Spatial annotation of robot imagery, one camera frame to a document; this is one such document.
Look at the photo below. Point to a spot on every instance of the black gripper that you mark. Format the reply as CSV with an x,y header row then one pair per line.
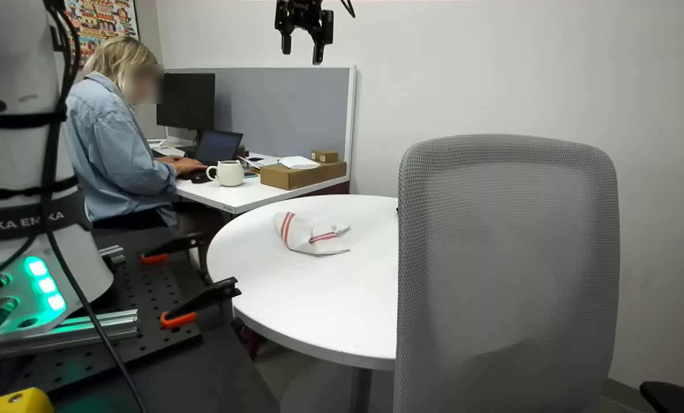
x,y
305,15

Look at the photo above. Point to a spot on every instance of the white towel with red stripes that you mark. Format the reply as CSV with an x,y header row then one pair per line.
x,y
307,236

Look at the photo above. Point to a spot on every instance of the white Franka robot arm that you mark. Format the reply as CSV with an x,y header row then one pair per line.
x,y
41,205

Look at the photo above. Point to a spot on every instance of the grey mesh office chair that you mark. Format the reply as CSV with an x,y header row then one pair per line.
x,y
507,277

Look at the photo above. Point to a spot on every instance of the black chair armrest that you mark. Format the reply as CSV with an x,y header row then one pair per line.
x,y
663,399

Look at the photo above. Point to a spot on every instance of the grey cubicle partition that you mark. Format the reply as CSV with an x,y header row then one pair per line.
x,y
285,111

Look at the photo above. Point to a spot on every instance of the small cardboard box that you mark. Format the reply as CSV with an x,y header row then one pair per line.
x,y
324,156

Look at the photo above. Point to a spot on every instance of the black computer monitor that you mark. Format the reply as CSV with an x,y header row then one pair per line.
x,y
187,100

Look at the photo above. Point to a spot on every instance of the flat cardboard box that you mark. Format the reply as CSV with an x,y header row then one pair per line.
x,y
285,177

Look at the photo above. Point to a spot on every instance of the black laptop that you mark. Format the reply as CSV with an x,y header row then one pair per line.
x,y
216,145

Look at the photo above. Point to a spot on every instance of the white teapot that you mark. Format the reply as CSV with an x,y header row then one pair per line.
x,y
225,174

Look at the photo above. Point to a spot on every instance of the white office desk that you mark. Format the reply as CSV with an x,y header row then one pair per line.
x,y
250,194

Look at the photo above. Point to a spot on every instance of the blonde woman in denim shirt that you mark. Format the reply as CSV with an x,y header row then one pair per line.
x,y
123,181

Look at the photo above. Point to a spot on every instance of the round white table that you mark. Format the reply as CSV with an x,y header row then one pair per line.
x,y
340,311

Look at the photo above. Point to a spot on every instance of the black clamp with orange tip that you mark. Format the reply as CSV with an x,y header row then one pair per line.
x,y
187,314

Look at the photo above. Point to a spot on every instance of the yellow object at corner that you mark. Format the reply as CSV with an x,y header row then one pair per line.
x,y
27,400

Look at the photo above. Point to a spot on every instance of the colourful wall poster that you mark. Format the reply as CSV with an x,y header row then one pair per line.
x,y
102,20

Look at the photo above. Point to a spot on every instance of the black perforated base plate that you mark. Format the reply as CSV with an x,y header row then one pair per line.
x,y
140,306

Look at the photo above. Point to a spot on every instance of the aluminium rail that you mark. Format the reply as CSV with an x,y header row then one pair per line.
x,y
33,334

